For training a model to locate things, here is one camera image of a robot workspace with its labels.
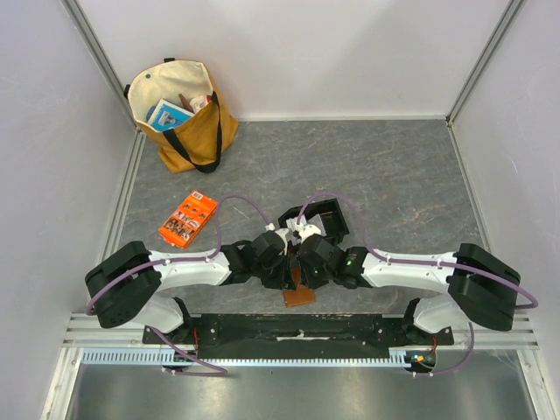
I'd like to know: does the tan leather card holder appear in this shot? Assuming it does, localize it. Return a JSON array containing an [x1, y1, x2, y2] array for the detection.
[[283, 268, 316, 308]]

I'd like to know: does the black card box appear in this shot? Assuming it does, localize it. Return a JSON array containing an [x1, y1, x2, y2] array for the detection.
[[277, 199, 349, 249]]

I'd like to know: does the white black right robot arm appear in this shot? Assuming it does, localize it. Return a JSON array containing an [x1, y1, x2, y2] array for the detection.
[[297, 234, 521, 345]]

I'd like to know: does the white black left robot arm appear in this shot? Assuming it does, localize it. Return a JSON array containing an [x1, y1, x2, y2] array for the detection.
[[85, 228, 290, 344]]

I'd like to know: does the orange product box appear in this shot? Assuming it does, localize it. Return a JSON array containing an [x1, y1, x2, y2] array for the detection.
[[158, 190, 218, 249]]

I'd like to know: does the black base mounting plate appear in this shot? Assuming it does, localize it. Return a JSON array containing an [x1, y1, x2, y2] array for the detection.
[[165, 314, 454, 348]]

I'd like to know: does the mustard yellow tote bag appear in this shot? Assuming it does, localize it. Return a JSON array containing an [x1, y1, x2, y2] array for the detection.
[[123, 58, 238, 173]]

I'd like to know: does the white item in bag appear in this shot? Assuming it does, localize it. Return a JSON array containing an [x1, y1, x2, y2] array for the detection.
[[190, 95, 212, 113]]

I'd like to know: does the blue book in bag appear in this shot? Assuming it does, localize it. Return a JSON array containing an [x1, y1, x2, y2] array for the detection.
[[147, 99, 194, 132]]

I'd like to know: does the brown item in bag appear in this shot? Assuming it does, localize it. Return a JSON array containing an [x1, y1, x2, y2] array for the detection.
[[178, 94, 193, 113]]

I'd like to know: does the aluminium frame rail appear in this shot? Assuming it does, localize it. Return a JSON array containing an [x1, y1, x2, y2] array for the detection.
[[61, 0, 146, 259]]

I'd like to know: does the white slotted cable duct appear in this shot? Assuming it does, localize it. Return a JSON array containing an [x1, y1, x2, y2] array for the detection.
[[81, 347, 413, 368]]

